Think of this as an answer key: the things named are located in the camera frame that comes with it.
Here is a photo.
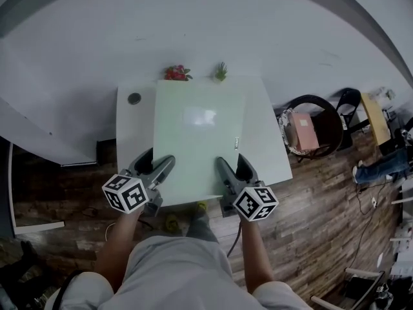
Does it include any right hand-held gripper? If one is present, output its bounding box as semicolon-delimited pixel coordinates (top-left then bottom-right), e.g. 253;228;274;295
214;152;279;223

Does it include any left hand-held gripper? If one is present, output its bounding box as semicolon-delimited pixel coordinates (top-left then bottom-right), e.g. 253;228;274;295
101;147;177;218

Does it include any pale green board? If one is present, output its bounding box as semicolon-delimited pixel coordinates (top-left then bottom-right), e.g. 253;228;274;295
152;79;248;208

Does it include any person's left forearm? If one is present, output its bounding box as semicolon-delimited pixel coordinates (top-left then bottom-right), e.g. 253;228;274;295
93;210;145;293

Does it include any person's right forearm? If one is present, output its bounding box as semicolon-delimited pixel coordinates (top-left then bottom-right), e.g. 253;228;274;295
240;220;275;295

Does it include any white table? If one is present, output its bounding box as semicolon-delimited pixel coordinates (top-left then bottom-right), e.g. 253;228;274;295
115;75;294;206

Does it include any person's left yellow shoe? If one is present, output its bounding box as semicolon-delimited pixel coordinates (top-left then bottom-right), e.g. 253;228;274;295
164;213;181;234

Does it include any person's grey trouser leg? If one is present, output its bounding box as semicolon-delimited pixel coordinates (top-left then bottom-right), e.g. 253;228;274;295
185;207;220;243

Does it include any floral seat cushion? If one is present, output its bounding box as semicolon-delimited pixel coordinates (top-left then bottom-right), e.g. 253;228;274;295
279;108;320;156

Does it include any pink box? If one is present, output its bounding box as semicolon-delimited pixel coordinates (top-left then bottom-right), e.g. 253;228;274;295
290;113;320;151

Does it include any red flower pot plant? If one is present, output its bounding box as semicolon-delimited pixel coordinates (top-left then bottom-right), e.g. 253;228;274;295
163;65;194;82

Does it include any small green pot plant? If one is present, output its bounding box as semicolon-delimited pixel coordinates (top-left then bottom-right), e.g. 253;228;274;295
211;61;228;83

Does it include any round dark chair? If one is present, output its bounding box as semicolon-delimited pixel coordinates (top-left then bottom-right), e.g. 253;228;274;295
277;94;345;163

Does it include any person's white shirt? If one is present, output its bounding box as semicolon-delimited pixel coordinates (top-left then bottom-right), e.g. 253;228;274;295
57;236;314;310

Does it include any black folding chair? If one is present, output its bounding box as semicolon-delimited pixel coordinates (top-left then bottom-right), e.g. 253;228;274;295
335;88;370;151

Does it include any yellow wooden side table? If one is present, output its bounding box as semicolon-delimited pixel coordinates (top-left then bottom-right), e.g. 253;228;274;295
359;92;393;156

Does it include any black bag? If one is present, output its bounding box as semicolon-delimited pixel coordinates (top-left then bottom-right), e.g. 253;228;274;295
0;240;45;305

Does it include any white flower plant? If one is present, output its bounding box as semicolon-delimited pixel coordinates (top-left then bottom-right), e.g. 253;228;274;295
376;87;396;101

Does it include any black floor cable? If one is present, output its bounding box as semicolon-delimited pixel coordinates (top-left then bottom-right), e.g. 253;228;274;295
347;181;388;271

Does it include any black shoulder strap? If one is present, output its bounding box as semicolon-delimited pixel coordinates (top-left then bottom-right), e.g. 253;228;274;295
57;269;85;310

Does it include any white frame chair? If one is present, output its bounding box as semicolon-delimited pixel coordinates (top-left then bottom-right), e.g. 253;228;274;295
309;265;390;310

